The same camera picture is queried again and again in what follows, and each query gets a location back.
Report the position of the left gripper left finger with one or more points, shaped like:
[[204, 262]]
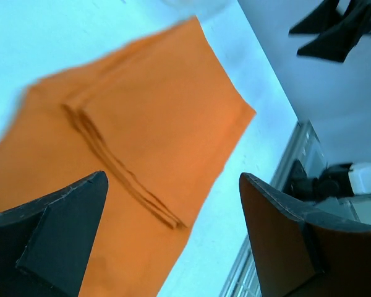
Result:
[[46, 243]]

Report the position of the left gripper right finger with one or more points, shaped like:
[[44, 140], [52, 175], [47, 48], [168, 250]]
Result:
[[300, 250]]

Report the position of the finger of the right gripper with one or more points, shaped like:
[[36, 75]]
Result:
[[336, 43], [322, 18]]

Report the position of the orange trousers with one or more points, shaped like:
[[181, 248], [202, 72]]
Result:
[[161, 118]]

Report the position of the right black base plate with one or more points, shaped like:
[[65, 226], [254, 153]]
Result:
[[300, 186]]

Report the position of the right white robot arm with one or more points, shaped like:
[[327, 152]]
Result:
[[346, 179]]

